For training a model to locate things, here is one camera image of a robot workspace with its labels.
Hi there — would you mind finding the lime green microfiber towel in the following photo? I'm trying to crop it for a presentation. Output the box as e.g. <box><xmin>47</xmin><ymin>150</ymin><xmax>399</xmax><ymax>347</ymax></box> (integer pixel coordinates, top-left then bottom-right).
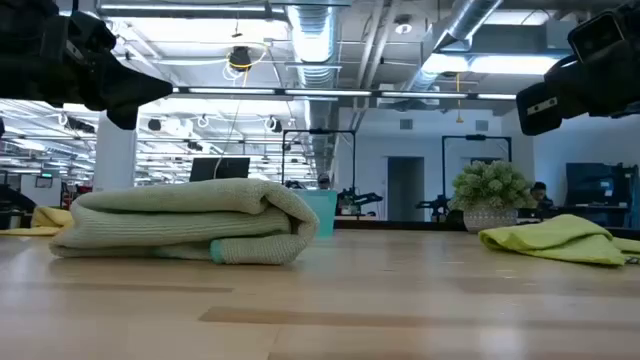
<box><xmin>478</xmin><ymin>213</ymin><xmax>640</xmax><ymax>266</ymax></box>

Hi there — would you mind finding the long ceiling light rail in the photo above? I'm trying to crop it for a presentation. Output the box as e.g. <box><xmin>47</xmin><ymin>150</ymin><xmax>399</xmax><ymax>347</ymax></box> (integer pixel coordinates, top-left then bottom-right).
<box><xmin>172</xmin><ymin>86</ymin><xmax>517</xmax><ymax>101</ymax></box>

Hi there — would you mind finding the black computer monitor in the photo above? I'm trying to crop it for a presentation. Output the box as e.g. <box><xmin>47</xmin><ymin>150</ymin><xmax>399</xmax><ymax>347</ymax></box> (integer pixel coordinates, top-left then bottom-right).
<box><xmin>188</xmin><ymin>157</ymin><xmax>251</xmax><ymax>183</ymax></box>

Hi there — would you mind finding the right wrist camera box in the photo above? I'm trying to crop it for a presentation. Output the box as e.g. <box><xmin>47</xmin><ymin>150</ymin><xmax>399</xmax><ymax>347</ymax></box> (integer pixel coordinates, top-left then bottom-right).
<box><xmin>567</xmin><ymin>10</ymin><xmax>629</xmax><ymax>65</ymax></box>

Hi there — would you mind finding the teal plastic bin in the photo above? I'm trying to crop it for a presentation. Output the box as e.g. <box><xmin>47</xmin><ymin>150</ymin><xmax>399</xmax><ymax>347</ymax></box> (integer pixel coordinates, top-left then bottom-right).
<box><xmin>288</xmin><ymin>189</ymin><xmax>339</xmax><ymax>239</ymax></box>

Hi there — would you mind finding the green plant in grey pot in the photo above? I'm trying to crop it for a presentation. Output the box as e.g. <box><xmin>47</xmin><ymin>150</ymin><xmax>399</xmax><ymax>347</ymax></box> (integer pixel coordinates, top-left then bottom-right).
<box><xmin>448</xmin><ymin>159</ymin><xmax>536</xmax><ymax>235</ymax></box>

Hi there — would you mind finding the pale green microfiber towel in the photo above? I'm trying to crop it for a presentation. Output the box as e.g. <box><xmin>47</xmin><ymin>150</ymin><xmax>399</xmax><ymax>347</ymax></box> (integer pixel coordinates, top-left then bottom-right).
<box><xmin>48</xmin><ymin>178</ymin><xmax>320</xmax><ymax>266</ymax></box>

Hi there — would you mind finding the silver ribbed ventilation duct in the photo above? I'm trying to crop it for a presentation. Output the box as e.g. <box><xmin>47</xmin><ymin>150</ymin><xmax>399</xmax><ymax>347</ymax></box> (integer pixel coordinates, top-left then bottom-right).
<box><xmin>287</xmin><ymin>4</ymin><xmax>342</xmax><ymax>176</ymax></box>
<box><xmin>404</xmin><ymin>0</ymin><xmax>504</xmax><ymax>92</ymax></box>

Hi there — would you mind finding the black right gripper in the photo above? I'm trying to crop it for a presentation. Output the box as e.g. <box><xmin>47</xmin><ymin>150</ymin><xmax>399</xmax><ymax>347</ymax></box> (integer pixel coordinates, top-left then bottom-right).
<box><xmin>515</xmin><ymin>42</ymin><xmax>640</xmax><ymax>136</ymax></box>

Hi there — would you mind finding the dark blue equipment cabinet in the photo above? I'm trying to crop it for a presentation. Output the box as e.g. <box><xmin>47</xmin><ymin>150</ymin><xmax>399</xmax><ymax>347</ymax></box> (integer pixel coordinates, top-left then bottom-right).
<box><xmin>564</xmin><ymin>162</ymin><xmax>640</xmax><ymax>229</ymax></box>

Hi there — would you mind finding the black ceiling cable reel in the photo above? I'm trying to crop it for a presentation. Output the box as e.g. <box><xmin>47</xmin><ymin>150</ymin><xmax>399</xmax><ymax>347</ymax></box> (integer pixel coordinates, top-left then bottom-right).
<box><xmin>228</xmin><ymin>45</ymin><xmax>254</xmax><ymax>72</ymax></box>

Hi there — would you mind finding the black metal frame stand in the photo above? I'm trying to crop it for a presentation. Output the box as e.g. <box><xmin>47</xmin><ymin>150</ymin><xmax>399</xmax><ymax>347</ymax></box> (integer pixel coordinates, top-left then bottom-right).
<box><xmin>281</xmin><ymin>128</ymin><xmax>357</xmax><ymax>201</ymax></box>
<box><xmin>441</xmin><ymin>133</ymin><xmax>513</xmax><ymax>201</ymax></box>

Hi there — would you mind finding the yellow microfiber towel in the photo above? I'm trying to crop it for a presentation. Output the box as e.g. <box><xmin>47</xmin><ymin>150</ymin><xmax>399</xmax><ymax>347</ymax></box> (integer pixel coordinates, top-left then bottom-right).
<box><xmin>0</xmin><ymin>206</ymin><xmax>75</xmax><ymax>237</ymax></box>

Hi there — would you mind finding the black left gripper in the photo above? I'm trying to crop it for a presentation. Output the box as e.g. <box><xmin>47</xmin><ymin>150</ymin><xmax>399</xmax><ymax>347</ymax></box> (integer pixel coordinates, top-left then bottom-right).
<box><xmin>19</xmin><ymin>0</ymin><xmax>174</xmax><ymax>131</ymax></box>

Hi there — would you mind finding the white building pillar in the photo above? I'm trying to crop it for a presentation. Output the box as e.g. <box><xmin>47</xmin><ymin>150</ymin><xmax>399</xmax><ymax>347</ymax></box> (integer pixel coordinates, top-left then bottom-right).
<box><xmin>92</xmin><ymin>112</ymin><xmax>139</xmax><ymax>194</ymax></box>

